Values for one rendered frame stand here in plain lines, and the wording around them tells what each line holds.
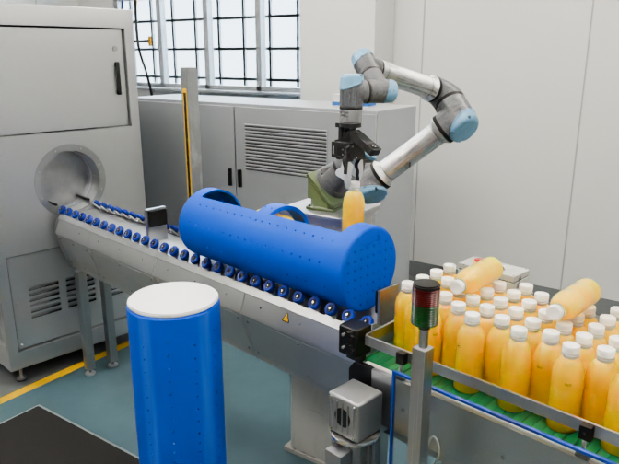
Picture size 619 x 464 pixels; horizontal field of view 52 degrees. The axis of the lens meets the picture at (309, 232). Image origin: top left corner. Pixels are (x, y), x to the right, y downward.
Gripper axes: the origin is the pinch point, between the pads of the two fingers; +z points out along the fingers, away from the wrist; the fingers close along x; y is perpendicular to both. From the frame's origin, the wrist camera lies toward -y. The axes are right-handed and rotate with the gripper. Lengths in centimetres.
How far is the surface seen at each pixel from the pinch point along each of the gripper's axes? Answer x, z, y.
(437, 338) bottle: 20, 33, -48
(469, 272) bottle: 7, 17, -49
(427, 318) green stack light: 43, 16, -60
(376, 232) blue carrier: 2.5, 13.5, -12.1
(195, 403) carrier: 59, 61, 11
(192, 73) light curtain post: -27, -31, 128
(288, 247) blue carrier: 18.4, 20.4, 11.9
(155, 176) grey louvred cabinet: -97, 50, 281
